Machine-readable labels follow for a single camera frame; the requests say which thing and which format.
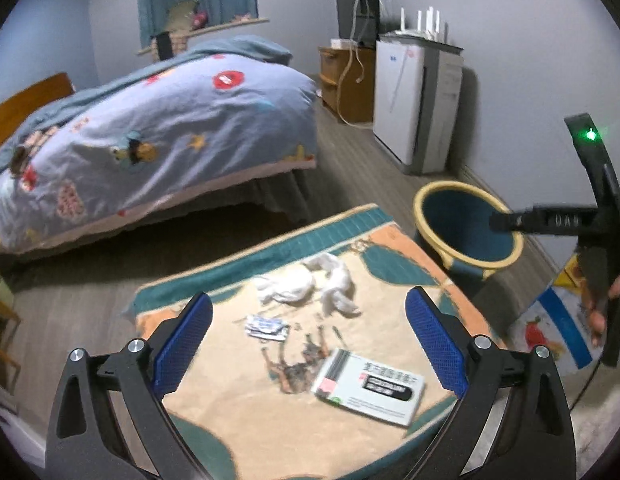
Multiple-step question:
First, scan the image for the bed with cartoon duvet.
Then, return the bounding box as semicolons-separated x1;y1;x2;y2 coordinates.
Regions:
0;35;318;256

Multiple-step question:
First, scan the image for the printed teal and orange mat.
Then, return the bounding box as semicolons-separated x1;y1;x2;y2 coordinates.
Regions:
122;204;495;480

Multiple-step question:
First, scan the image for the printed white and blue bag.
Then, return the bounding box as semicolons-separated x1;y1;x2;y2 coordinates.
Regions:
507;255;610;373

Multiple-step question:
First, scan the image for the white box with black label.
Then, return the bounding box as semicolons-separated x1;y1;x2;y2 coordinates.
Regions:
310;347;427;428

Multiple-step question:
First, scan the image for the wooden window sill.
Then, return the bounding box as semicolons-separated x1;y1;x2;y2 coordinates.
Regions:
136;17;271;56

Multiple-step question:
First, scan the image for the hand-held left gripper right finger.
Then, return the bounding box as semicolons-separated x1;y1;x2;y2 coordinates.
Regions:
405;285;578;480

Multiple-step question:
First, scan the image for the white air purifier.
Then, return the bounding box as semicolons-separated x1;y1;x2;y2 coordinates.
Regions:
373;32;465;176

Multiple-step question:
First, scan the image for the blue silver foil packet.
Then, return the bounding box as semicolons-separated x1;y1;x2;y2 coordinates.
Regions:
245;314;291;344

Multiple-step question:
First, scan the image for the black cable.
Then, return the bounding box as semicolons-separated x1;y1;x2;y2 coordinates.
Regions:
568;360;606;412

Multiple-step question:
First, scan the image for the black monitor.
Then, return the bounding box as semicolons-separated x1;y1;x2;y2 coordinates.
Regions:
336;0;381;51

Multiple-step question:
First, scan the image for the white crumpled tissue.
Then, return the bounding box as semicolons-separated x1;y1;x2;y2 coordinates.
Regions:
305;252;363;319
255;261;317;307

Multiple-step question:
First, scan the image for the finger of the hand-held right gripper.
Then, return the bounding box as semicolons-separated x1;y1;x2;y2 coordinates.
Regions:
490;204;603;235

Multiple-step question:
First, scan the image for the white cable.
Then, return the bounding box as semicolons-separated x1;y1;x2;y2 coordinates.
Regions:
337;46;367;127

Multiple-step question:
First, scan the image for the wooden headboard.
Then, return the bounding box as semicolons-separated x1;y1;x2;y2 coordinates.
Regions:
0;72;76;158

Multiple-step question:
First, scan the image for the person's right hand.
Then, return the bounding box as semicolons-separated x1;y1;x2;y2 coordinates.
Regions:
587;266;620;348

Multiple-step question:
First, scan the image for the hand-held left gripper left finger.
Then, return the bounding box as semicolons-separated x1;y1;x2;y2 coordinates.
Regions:
45;291;214;480

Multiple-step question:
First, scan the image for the wooden cabinet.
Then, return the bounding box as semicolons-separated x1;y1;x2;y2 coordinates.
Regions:
318;45;377;125

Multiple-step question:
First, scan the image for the wooden shelf unit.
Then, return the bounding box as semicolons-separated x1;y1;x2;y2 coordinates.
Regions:
0;270;22;396

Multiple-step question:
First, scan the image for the teal bin with yellow rim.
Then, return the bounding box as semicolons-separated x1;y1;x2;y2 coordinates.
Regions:
414;181;524;281

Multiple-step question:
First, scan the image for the white router with antennas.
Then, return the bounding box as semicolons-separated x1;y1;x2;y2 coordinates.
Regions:
385;6;451;43

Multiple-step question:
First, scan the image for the plush toy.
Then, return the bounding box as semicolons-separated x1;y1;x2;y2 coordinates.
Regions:
167;0;211;32

